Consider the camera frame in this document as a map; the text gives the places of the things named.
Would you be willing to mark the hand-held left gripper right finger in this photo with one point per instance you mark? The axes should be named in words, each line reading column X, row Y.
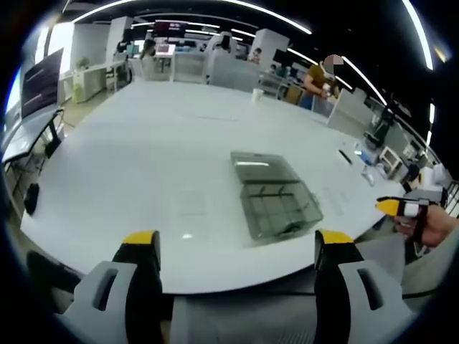
column 358, row 286

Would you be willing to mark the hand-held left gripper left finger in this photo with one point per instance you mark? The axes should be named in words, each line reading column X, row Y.
column 107, row 286

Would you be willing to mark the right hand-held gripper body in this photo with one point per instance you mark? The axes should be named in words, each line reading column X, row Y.
column 416, row 208

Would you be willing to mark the grey transparent guide fixture box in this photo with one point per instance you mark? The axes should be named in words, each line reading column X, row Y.
column 276, row 195

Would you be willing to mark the person's right hand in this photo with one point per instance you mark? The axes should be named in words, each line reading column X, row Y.
column 439, row 225

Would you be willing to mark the small white object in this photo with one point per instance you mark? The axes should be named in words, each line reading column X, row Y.
column 368, row 178

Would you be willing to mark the small white cabinet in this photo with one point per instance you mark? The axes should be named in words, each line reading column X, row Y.
column 391, row 161

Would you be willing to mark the black pen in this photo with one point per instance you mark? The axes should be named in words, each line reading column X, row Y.
column 345, row 156

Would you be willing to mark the black office chair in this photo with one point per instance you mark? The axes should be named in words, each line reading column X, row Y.
column 378, row 133

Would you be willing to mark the small black object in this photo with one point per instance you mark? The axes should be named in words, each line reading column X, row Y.
column 31, row 199

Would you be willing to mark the grey side desk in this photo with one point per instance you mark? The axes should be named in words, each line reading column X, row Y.
column 25, row 138

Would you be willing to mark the white cup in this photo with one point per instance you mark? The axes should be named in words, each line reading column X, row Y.
column 257, row 95

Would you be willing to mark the white counter shelf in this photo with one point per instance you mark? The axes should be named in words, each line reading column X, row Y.
column 95, row 77

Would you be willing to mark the large dark monitor screen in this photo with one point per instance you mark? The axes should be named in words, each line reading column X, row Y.
column 40, row 84

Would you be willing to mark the pink monitor screen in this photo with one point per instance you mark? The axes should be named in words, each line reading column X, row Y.
column 165, row 50

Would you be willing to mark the red wall screen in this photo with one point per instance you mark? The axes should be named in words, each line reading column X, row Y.
column 170, row 28

